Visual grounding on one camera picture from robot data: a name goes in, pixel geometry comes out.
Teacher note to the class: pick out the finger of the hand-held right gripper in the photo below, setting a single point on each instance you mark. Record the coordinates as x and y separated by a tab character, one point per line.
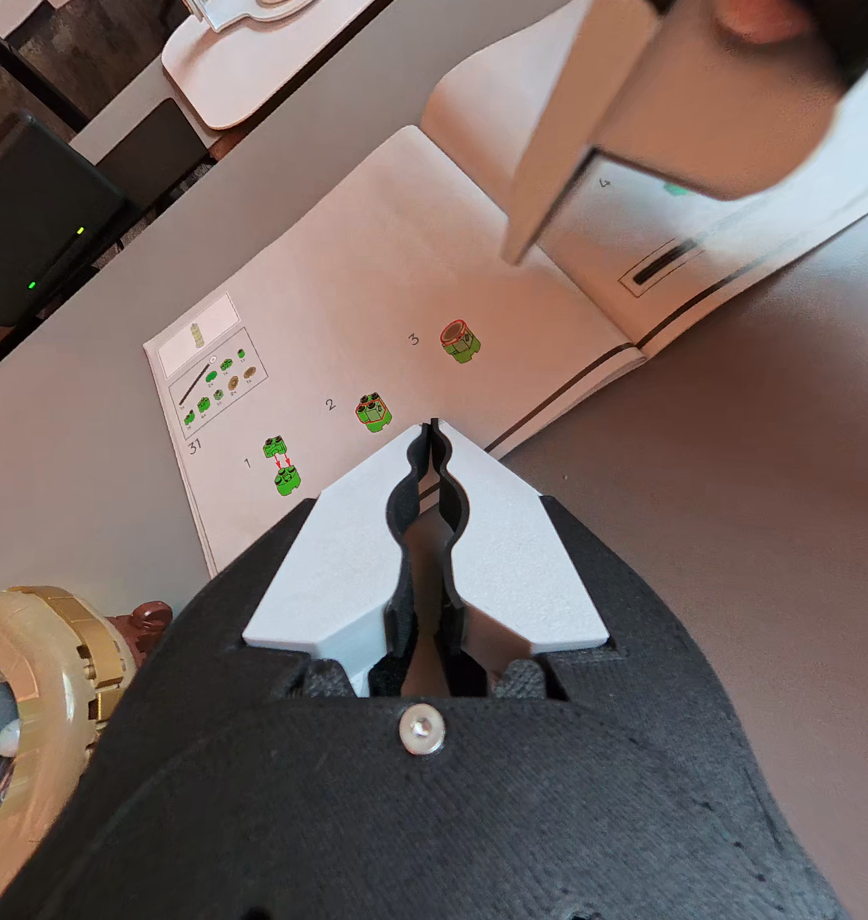
578	129

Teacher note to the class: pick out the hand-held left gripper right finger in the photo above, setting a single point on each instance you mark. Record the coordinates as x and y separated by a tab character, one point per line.
527	568

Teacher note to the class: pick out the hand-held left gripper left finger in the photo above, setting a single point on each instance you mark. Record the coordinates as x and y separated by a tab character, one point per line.
333	568

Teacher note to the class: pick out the building instruction booklet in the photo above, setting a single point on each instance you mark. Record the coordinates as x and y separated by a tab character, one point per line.
333	287

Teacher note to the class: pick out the toy brick bamboo model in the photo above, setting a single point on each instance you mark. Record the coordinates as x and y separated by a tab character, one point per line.
39	647

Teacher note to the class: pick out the grey desk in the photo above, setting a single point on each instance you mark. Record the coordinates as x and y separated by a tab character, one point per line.
693	503

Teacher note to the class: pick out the person's right hand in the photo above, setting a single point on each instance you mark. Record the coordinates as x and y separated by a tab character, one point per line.
764	21

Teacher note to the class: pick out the white document stand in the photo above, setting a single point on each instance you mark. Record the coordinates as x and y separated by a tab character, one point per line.
261	79

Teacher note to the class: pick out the black box with green lights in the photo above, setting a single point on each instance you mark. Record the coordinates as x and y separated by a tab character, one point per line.
39	215

